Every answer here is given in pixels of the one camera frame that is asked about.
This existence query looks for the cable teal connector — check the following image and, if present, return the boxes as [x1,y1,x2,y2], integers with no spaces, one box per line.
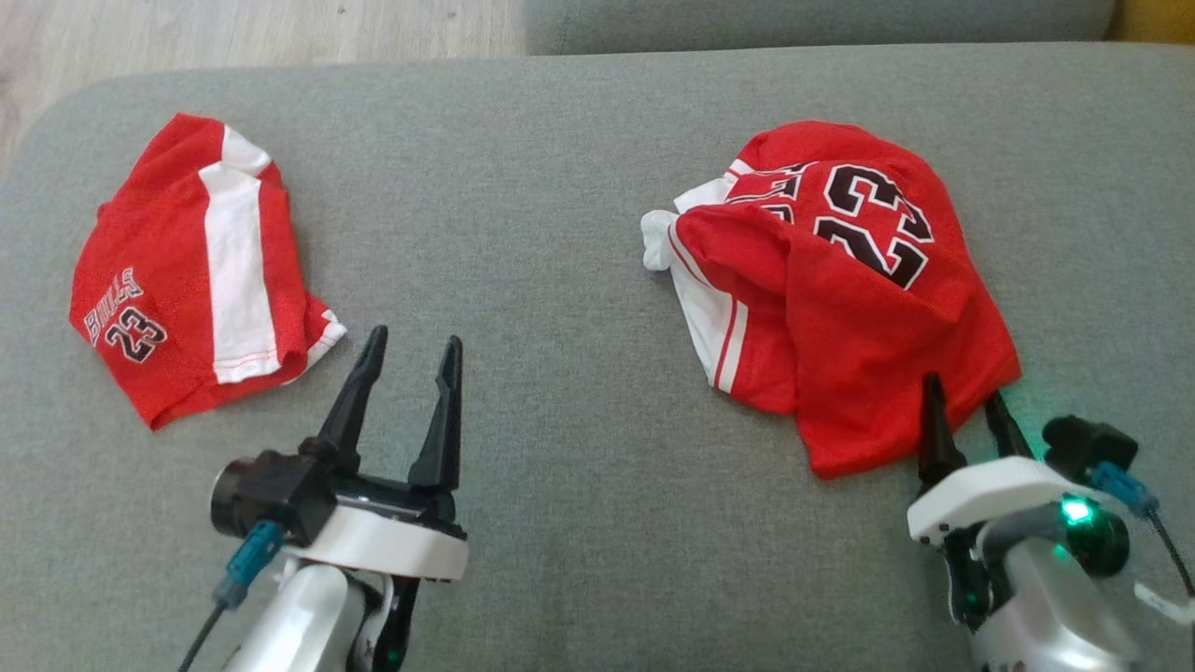
[176,521,284,672]
[1090,462,1195,624]

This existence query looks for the yellow sofa cushion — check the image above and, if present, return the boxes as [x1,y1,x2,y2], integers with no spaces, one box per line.
[1106,0,1195,45]

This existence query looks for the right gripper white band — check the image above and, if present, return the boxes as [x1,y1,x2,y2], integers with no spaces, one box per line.
[907,371,1131,578]

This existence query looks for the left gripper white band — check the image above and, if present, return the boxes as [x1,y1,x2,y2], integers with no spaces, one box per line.
[280,325,470,581]

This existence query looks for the small grey sofa cushion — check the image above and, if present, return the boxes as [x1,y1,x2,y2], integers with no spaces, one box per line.
[523,0,1121,57]

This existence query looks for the left cable teal connector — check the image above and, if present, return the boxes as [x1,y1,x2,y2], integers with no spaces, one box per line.
[176,521,284,672]

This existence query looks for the red basketball shorts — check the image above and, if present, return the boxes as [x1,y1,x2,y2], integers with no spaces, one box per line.
[68,113,348,432]

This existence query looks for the right cable teal connector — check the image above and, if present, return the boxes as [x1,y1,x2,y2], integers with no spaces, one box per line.
[1090,462,1195,624]

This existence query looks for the red basketball jersey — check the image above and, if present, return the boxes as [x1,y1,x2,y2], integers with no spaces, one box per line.
[640,119,1023,480]

